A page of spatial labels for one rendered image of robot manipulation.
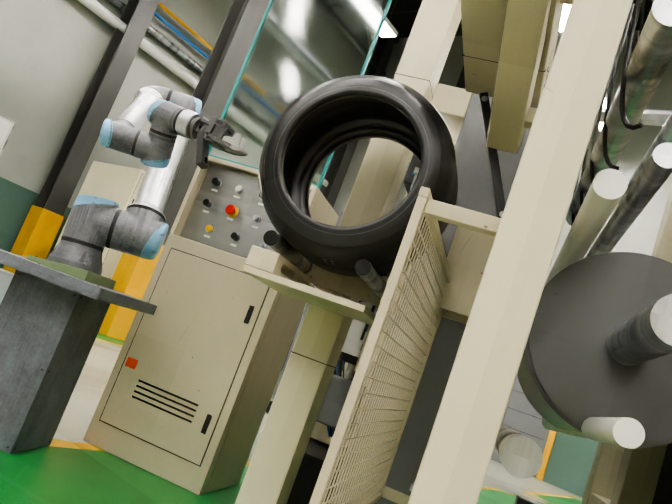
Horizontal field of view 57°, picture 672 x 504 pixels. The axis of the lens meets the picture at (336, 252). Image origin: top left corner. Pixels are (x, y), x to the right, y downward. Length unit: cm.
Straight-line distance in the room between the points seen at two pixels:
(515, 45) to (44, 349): 174
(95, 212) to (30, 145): 766
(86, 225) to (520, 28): 157
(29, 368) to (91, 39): 849
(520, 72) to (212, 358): 153
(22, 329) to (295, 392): 95
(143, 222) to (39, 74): 779
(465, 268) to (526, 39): 68
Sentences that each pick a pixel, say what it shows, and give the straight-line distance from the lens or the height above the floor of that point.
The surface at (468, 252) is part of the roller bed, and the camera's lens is 196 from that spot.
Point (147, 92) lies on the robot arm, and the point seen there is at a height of 137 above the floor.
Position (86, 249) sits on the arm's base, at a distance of 238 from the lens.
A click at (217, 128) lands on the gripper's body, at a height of 120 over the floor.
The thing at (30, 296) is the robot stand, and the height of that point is 49.
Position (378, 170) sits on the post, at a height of 129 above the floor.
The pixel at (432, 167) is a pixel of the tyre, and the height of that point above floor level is 122.
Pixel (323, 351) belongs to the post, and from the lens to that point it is 204.
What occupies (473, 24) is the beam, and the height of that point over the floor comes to 164.
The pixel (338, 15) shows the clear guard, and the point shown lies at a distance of 292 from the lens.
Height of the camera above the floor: 64
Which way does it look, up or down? 9 degrees up
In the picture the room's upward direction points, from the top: 20 degrees clockwise
